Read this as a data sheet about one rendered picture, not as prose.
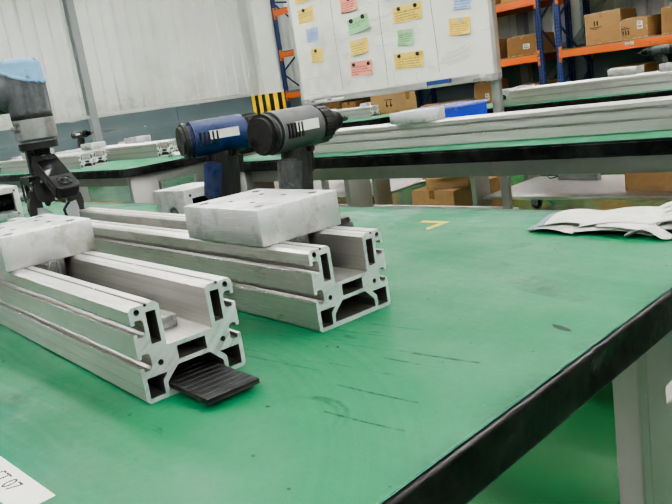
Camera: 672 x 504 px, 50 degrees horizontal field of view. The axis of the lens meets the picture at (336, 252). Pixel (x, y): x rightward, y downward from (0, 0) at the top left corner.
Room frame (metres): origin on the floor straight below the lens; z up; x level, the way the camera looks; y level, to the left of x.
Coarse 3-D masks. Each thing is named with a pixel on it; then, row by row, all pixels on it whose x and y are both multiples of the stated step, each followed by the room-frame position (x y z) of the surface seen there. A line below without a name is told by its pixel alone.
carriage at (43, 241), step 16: (0, 224) 0.96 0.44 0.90; (16, 224) 0.93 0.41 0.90; (32, 224) 0.90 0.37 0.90; (48, 224) 0.88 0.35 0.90; (64, 224) 0.86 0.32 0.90; (80, 224) 0.87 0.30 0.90; (0, 240) 0.81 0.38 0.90; (16, 240) 0.82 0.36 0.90; (32, 240) 0.84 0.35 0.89; (48, 240) 0.85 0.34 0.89; (64, 240) 0.86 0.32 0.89; (80, 240) 0.87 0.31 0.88; (0, 256) 0.82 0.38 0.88; (16, 256) 0.82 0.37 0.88; (32, 256) 0.83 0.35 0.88; (48, 256) 0.84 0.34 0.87; (64, 256) 0.86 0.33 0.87; (64, 272) 0.87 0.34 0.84
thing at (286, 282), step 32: (96, 224) 1.11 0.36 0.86; (128, 224) 1.06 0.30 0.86; (160, 224) 1.09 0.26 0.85; (128, 256) 1.03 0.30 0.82; (160, 256) 0.94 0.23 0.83; (192, 256) 0.87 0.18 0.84; (224, 256) 0.83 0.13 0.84; (256, 256) 0.76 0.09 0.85; (288, 256) 0.71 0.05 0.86; (320, 256) 0.71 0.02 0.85; (352, 256) 0.75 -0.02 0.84; (384, 256) 0.75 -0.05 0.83; (256, 288) 0.79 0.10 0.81; (288, 288) 0.72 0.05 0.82; (320, 288) 0.69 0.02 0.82; (352, 288) 0.73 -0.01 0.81; (384, 288) 0.75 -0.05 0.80; (288, 320) 0.73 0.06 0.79; (320, 320) 0.69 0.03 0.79
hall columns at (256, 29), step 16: (240, 0) 9.58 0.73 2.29; (256, 0) 9.42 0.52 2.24; (240, 16) 9.55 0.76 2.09; (256, 16) 9.39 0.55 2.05; (256, 32) 9.36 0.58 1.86; (272, 32) 9.54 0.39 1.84; (256, 48) 9.59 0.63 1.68; (272, 48) 9.51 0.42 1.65; (256, 64) 9.62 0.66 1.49; (272, 64) 9.48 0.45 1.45; (256, 80) 9.61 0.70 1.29; (272, 80) 9.45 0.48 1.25; (256, 96) 9.46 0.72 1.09; (272, 96) 9.40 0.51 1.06; (256, 112) 9.50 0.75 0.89
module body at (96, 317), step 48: (0, 288) 0.87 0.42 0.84; (48, 288) 0.72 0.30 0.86; (96, 288) 0.66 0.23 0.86; (144, 288) 0.71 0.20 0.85; (192, 288) 0.63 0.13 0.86; (48, 336) 0.75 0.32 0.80; (96, 336) 0.63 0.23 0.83; (144, 336) 0.57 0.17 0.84; (192, 336) 0.60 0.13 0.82; (240, 336) 0.63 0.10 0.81; (144, 384) 0.57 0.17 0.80
